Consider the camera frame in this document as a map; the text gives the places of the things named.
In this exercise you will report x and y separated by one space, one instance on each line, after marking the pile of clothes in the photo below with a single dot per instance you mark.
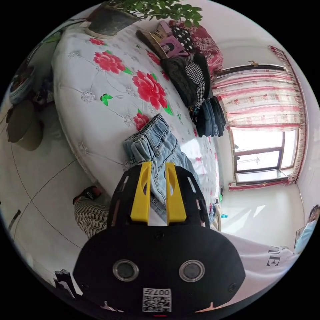
200 95

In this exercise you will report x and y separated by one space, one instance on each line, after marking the pink striped curtain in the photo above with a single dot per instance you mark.
262 100

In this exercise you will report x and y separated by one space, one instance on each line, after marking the potted green plant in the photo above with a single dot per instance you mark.
140 15

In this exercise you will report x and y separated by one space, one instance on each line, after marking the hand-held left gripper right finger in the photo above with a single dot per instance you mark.
175 200

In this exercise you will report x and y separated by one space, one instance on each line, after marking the light blue jeans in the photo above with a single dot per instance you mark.
160 150

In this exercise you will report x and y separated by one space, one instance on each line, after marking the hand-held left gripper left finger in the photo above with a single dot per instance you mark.
141 200

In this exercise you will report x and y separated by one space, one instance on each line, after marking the red patterned blanket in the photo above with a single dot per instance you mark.
210 45

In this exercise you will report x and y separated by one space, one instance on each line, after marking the window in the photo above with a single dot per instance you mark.
260 155

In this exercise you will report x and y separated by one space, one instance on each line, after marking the person's body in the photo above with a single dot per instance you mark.
262 260

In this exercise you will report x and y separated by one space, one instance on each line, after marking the bed with floral quilt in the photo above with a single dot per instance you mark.
105 82

